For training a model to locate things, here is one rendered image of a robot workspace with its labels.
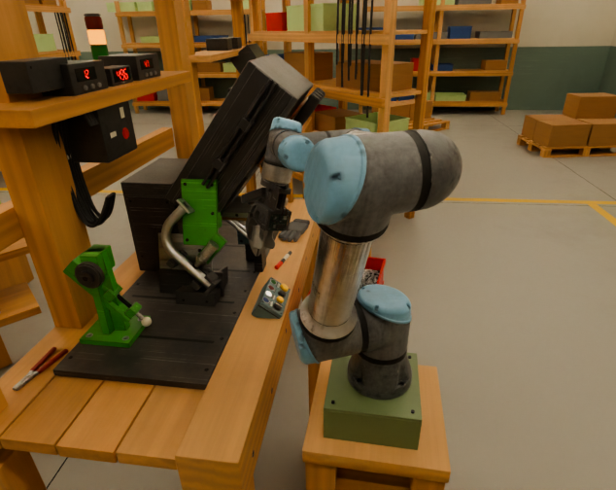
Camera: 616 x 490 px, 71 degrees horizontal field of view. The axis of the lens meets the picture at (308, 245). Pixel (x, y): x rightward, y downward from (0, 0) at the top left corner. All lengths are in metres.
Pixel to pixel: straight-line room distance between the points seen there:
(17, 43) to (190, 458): 1.03
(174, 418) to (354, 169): 0.77
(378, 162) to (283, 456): 1.71
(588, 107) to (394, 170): 7.06
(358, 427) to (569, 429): 1.59
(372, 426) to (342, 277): 0.42
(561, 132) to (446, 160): 6.40
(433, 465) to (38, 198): 1.15
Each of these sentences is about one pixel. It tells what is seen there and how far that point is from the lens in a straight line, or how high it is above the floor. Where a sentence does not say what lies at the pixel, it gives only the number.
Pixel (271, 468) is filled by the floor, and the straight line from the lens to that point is 2.09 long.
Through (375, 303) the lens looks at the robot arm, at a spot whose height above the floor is 1.18.
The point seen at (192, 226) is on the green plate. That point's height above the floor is 1.13.
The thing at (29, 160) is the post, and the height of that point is 1.40.
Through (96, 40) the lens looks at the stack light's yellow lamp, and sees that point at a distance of 1.65.
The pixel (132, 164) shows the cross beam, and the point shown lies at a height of 1.21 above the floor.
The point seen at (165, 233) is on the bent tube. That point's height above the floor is 1.12.
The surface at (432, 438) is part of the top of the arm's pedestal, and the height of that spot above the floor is 0.85.
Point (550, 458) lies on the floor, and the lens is 2.34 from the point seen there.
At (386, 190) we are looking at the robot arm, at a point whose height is 1.50.
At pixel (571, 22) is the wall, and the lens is 10.95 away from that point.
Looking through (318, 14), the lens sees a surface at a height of 1.79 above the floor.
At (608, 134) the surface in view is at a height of 0.30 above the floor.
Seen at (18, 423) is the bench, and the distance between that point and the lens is 1.27.
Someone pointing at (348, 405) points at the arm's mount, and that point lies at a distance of 1.01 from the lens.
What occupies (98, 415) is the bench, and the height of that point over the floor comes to 0.88.
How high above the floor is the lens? 1.69
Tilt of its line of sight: 27 degrees down
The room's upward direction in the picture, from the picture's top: 1 degrees counter-clockwise
